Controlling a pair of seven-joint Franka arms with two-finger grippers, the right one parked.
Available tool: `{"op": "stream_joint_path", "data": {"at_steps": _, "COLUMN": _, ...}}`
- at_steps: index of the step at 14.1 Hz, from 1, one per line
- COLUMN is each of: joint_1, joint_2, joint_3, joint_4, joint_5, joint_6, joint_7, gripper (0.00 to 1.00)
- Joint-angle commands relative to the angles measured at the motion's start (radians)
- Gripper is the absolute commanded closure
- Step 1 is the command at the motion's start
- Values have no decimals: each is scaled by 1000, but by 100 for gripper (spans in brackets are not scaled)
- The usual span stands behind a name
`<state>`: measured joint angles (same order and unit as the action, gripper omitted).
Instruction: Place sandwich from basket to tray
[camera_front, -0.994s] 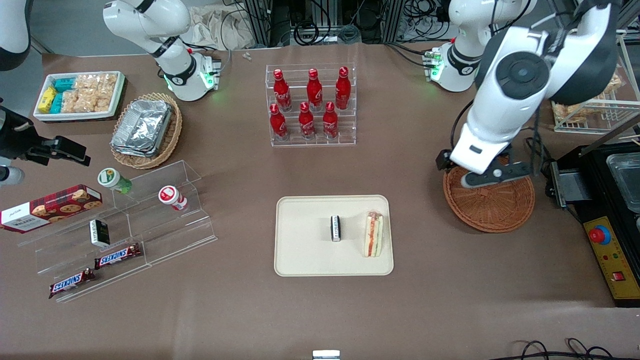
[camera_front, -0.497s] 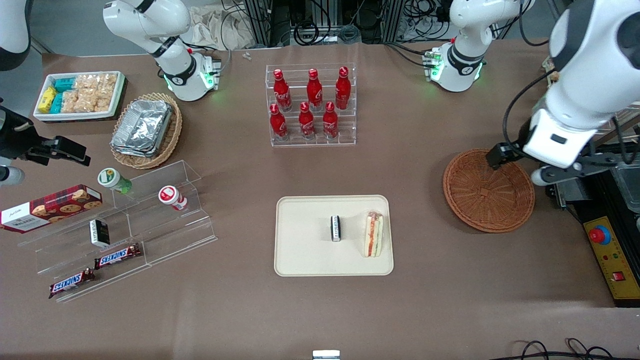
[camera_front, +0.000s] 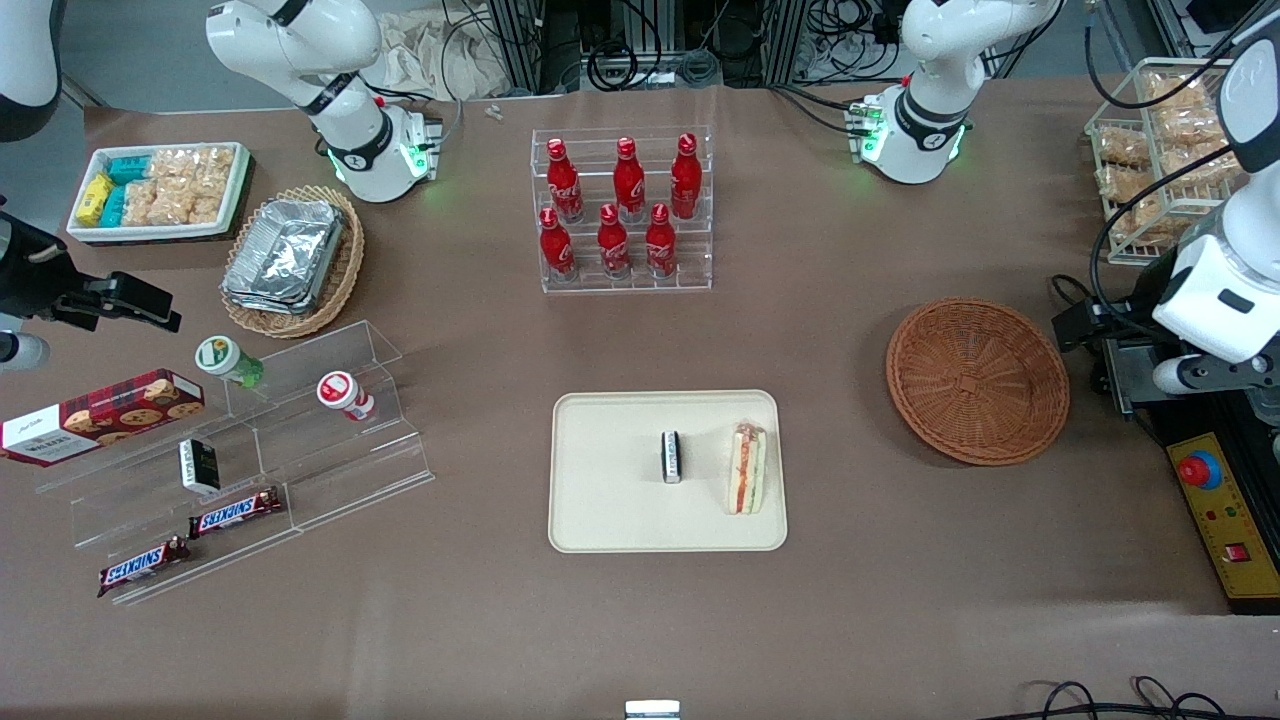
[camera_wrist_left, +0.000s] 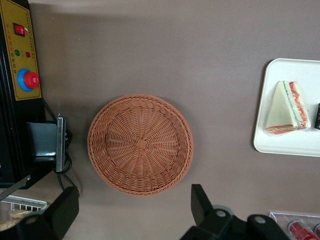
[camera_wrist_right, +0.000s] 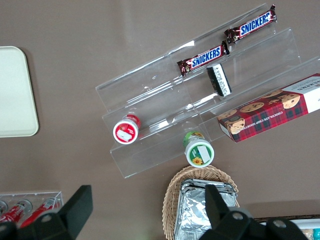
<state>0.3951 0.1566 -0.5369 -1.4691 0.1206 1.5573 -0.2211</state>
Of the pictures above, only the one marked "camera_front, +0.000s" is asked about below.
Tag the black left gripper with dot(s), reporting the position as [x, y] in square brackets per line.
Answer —
[1128, 318]

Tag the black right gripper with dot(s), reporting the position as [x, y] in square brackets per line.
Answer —
[30, 282]

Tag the triangle sandwich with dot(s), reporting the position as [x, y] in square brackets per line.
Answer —
[746, 470]

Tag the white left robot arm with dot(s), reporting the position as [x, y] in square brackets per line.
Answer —
[925, 110]

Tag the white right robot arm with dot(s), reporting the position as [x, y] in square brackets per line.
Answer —
[340, 60]

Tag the white rectangular snack tray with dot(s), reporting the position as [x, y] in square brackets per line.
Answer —
[150, 233]

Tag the round brown wicker basket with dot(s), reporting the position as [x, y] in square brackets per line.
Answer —
[975, 380]

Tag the oval light wicker basket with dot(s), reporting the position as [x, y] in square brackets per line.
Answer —
[347, 270]

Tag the beige plastic tray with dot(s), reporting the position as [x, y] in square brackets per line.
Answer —
[610, 500]

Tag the teal snack packet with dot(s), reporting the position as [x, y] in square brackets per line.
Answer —
[113, 207]
[130, 169]

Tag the clear rice cracker bag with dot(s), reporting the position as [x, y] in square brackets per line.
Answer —
[212, 180]
[158, 203]
[175, 165]

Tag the green lidded cup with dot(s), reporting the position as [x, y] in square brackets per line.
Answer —
[225, 360]

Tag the yellow snack packet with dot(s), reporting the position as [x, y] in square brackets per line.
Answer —
[93, 198]

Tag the red tartan cookie box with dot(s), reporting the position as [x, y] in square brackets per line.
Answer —
[100, 415]

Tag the clear bagged pastry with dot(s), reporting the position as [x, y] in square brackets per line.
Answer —
[1122, 148]
[1150, 215]
[1185, 125]

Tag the stack of foil trays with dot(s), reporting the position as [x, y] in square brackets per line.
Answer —
[285, 255]

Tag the small black carton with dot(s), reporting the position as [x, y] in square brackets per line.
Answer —
[198, 465]

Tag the red lidded cup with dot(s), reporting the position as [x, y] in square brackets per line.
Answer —
[343, 393]

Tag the Snickers chocolate bar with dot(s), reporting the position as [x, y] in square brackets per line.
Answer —
[142, 565]
[235, 513]

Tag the yellow emergency stop box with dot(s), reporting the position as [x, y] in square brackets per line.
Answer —
[1225, 520]

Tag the clear acrylic stepped shelf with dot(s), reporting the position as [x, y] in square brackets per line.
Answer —
[340, 470]

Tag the crumpled beige cloth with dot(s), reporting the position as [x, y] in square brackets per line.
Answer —
[430, 55]

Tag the red cola bottle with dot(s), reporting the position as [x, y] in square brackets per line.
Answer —
[660, 246]
[686, 180]
[556, 250]
[628, 185]
[613, 248]
[564, 185]

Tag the small black white packet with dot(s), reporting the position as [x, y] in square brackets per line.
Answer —
[672, 457]

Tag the clear acrylic bottle rack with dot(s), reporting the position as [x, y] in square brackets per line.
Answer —
[620, 285]

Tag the aluminium equipment rack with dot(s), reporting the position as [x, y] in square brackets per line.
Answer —
[530, 45]

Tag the small silver white object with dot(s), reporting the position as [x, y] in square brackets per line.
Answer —
[652, 710]

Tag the grey metal mount block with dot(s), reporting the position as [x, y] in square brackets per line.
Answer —
[1135, 375]

